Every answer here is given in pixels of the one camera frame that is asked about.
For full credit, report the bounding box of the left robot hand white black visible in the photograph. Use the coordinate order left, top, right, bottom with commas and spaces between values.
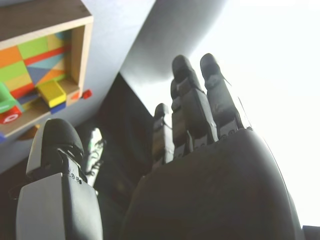
16, 52, 306, 240

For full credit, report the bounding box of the green cylinder block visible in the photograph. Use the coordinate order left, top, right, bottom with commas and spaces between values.
0, 81, 16, 114

